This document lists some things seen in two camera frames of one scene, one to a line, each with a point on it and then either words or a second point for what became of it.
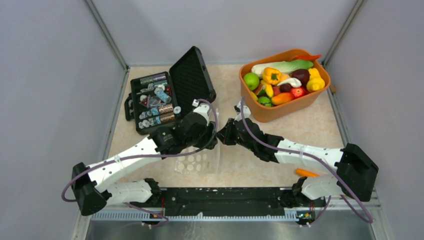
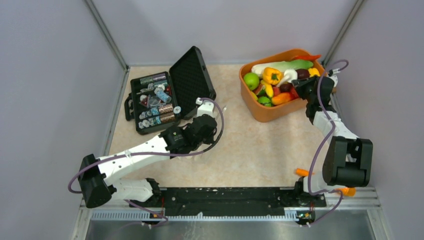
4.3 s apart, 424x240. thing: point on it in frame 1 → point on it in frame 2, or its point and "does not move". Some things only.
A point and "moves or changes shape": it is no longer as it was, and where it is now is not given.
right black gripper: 225,133 → 300,84
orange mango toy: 282,97 does not move
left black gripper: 209,131 does not move
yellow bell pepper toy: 271,75 does not move
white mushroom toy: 294,82 moves or changes shape
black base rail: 232,201 does not move
